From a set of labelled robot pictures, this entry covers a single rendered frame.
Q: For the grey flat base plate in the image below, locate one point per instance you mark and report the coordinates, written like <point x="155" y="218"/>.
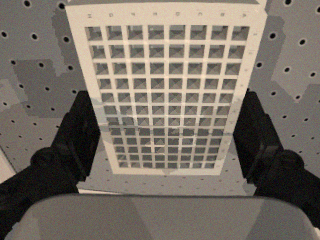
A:
<point x="40" y="77"/>

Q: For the white well plate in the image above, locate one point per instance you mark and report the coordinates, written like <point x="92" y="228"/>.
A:
<point x="153" y="117"/>

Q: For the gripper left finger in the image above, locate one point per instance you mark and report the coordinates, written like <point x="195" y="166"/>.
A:
<point x="53" y="170"/>

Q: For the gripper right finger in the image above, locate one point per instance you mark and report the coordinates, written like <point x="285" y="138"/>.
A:
<point x="260" y="157"/>

